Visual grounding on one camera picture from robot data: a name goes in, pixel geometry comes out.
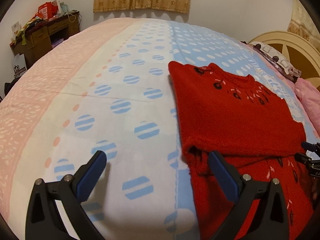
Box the white paper shopping bag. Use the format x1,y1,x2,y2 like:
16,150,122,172
12,54,27,78

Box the dark wooden desk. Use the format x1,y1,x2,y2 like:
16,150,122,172
10,10,81,68

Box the beige curtain by headboard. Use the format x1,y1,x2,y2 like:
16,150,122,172
287,0,320,50

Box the black white patterned pillow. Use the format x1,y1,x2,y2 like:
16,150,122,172
249,41,302,82

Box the pink quilted pillow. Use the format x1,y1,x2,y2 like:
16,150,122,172
295,78,320,134

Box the red gift box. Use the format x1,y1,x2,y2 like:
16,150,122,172
37,2,58,20

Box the cream wooden headboard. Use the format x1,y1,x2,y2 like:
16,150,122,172
252,31,319,89

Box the blue pink polka-dot bedspread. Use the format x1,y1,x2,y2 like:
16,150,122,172
1,18,319,239

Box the red knitted sweater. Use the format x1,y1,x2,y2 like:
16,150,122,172
169,61,313,239

